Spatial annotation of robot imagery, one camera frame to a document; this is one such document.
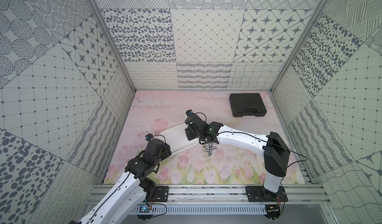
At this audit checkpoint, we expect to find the white slotted cable duct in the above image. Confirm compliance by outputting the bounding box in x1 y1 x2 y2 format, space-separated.
130 204 267 216

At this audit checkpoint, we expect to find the white plastic storage box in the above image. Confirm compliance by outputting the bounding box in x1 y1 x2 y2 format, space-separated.
160 124 199 155

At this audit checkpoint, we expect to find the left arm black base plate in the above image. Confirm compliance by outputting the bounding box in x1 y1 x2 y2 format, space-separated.
146 186 169 203

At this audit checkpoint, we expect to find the black plastic tool case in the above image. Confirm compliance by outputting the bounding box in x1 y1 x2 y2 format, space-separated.
229 93 267 117

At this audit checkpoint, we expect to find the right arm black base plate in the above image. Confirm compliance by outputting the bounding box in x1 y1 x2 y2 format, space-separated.
245 186 288 202

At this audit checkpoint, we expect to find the chrome socket pile front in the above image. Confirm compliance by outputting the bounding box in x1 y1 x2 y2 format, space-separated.
203 143 217 156

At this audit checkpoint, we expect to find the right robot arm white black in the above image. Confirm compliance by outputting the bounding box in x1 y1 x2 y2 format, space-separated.
185 110 297 194

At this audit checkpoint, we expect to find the aluminium mounting rail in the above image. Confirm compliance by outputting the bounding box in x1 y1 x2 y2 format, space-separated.
85 184 330 205

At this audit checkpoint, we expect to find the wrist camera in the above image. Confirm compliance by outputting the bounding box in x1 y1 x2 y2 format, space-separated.
186 110 194 118
145 134 154 142

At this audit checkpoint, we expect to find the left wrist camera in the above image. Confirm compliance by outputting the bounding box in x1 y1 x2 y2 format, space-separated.
145 134 154 142

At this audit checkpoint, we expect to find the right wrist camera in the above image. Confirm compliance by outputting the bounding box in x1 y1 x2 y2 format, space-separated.
186 110 194 118

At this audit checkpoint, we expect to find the small circuit board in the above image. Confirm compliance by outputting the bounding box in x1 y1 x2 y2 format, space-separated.
139 205 151 213

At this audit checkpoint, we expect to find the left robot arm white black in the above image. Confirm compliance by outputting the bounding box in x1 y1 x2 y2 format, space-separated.
70 134 172 224

